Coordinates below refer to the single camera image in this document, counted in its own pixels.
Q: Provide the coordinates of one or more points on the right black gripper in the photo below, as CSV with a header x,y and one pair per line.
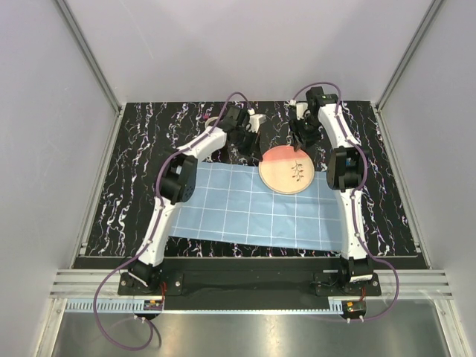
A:
x,y
310,139

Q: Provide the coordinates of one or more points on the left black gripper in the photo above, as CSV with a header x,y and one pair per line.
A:
x,y
256,150

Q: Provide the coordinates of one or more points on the pink and cream plate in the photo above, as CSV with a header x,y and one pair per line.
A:
x,y
285,170

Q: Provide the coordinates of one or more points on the blue checked cloth napkin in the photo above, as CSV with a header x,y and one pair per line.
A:
x,y
232,204

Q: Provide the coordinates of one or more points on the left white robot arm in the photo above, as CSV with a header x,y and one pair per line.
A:
x,y
176,182

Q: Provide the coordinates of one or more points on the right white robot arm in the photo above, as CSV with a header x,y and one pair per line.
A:
x,y
347,170

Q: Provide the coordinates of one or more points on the orange ceramic mug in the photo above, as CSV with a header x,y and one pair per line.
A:
x,y
211,122

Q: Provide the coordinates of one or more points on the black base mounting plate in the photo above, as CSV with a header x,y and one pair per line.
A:
x,y
321,276

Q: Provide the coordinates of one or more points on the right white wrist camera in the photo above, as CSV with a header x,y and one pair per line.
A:
x,y
297,109

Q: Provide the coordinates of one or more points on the left aluminium frame post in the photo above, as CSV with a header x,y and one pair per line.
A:
x,y
73,26

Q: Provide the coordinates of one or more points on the aluminium frame post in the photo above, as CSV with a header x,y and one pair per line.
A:
x,y
421,31
73,26

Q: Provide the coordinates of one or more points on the right aluminium frame post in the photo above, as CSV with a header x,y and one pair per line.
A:
x,y
421,31

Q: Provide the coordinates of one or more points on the grey cable duct rail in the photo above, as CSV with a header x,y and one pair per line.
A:
x,y
177,305

